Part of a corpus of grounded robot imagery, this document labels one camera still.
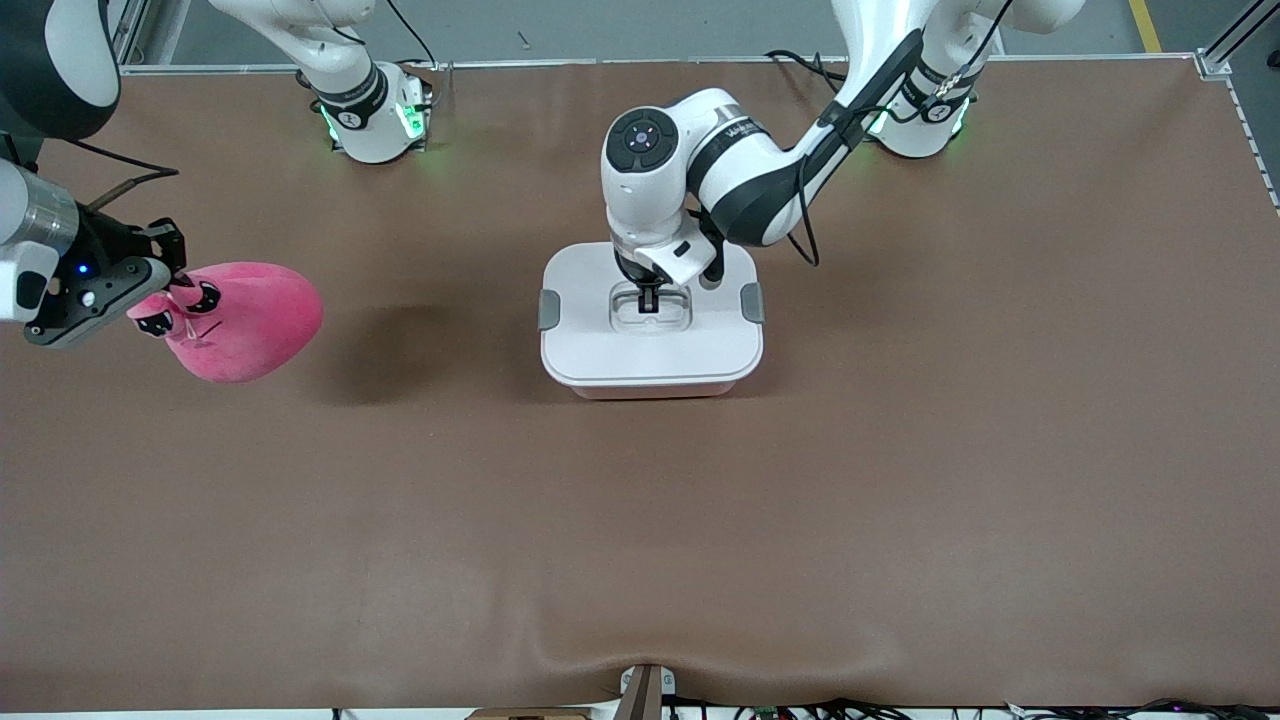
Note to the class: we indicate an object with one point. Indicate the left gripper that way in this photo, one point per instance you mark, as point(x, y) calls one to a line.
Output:
point(629, 268)

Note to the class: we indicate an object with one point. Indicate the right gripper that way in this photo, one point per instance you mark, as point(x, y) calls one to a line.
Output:
point(108, 240)

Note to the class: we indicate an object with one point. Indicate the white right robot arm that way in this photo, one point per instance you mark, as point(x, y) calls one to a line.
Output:
point(360, 130)

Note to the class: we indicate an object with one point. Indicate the aluminium frame profile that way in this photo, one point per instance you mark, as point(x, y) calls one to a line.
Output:
point(1235, 35)
point(130, 30)

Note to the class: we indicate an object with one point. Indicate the grey box lid latch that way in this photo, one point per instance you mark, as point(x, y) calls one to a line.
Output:
point(753, 303)
point(549, 311)

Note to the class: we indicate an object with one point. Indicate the silver table edge rail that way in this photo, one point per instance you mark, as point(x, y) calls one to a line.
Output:
point(600, 61)

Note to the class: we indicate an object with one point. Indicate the brown table cover mat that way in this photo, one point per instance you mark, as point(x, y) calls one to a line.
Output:
point(900, 500)

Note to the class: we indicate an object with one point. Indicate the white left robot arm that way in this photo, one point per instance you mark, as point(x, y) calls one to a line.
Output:
point(740, 170)

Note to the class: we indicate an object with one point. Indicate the pink plush toy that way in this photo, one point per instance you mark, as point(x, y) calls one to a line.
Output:
point(260, 320)

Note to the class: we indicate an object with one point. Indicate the white box lid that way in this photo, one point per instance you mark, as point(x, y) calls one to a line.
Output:
point(590, 350)

